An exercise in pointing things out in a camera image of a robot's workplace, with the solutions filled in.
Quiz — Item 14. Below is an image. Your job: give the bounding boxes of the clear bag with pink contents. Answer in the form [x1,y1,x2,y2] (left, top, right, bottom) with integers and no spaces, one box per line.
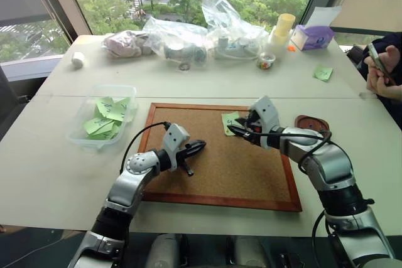
[100,29,152,59]

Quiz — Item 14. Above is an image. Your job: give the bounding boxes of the green sticky note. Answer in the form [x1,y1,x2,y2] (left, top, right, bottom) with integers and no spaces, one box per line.
[313,64,334,83]
[108,97,131,122]
[82,117,114,136]
[89,123,122,141]
[220,110,242,137]
[95,96,116,119]

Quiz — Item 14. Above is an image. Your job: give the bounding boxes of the clear bag with grey parts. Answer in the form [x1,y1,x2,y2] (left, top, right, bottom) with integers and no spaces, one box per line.
[142,16,210,68]

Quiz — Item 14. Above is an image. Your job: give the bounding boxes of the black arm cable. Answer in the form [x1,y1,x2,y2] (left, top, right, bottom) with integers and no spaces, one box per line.
[249,129,334,175]
[120,121,172,174]

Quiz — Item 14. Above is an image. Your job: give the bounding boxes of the person's dark clothing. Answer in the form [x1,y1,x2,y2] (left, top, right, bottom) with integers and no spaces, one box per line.
[347,31,402,119]

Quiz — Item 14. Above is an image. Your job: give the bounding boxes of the person's right hand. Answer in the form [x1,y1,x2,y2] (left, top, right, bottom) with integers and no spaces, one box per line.
[376,45,402,75]

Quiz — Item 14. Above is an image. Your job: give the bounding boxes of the clear bag with power strip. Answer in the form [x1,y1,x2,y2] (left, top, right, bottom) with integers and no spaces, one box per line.
[200,0,270,62]

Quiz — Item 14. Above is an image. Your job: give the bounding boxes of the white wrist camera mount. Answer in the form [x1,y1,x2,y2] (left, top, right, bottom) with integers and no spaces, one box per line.
[249,95,281,150]
[162,123,192,172]

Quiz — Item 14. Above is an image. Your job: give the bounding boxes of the small clear pushpin jar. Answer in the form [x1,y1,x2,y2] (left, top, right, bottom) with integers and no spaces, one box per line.
[256,52,276,70]

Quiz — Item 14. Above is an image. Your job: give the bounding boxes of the clear plastic box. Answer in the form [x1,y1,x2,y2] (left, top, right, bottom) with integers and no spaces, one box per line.
[66,84,139,153]

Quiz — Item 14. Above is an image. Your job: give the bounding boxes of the small white roll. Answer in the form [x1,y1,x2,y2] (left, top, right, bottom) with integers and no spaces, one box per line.
[71,51,87,69]

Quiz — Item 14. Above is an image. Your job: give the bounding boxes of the purple tissue box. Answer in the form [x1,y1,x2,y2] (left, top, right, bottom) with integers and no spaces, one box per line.
[290,6,343,52]

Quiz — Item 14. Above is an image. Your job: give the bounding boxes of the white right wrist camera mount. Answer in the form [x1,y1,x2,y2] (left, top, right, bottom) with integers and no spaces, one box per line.
[249,95,281,150]

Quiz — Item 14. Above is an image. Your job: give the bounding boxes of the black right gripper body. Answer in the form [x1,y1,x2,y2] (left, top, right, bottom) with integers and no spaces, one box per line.
[245,110,263,144]

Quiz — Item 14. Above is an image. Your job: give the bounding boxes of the wood framed cork board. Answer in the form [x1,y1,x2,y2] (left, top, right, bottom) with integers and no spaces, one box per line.
[138,102,303,213]

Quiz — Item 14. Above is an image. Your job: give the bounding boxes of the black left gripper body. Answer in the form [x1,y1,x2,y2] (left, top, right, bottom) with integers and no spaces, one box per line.
[177,143,195,178]

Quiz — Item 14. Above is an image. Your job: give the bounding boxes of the person's left hand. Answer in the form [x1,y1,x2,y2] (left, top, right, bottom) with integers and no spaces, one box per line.
[366,67,394,95]

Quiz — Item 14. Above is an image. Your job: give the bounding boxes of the grey rounded shape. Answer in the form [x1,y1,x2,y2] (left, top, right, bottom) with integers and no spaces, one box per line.
[144,233,178,268]
[234,236,271,268]

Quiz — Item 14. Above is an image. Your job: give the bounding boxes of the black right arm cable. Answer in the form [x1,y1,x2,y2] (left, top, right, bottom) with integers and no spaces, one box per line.
[249,129,334,175]

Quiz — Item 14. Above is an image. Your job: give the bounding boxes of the smartphone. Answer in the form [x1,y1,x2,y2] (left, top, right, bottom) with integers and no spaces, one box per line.
[367,42,397,86]

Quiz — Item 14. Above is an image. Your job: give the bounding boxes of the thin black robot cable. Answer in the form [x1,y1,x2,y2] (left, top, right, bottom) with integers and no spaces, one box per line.
[311,210,334,268]

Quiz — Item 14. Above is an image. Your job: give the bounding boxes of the cream stacked plastic cups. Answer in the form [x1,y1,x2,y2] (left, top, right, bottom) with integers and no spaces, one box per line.
[266,13,296,56]

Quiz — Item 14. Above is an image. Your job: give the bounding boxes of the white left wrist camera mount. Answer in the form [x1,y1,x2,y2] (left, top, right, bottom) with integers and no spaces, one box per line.
[162,123,192,172]

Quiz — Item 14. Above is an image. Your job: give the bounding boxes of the brown wooden tray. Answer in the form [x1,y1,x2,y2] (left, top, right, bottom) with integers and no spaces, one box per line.
[294,114,331,134]

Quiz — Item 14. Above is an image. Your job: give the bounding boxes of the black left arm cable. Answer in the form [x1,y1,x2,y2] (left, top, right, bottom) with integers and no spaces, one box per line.
[120,121,172,174]

